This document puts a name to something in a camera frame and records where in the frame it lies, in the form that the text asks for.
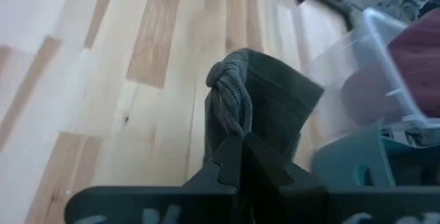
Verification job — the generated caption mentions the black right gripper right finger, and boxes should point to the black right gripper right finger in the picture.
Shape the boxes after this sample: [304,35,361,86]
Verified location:
[241,133,328,224]

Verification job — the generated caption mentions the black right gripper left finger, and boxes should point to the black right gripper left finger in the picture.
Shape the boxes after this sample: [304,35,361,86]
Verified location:
[183,133,243,191]

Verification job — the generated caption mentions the dark green floppy hat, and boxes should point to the dark green floppy hat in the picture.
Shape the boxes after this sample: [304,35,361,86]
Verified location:
[203,47,325,170]

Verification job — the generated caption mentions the maroon baseball cap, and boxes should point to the maroon baseball cap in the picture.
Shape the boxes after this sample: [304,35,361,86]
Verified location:
[340,8,440,126]

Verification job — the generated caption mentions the clear plastic storage bin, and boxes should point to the clear plastic storage bin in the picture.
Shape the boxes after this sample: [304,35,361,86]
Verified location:
[302,6,440,149]

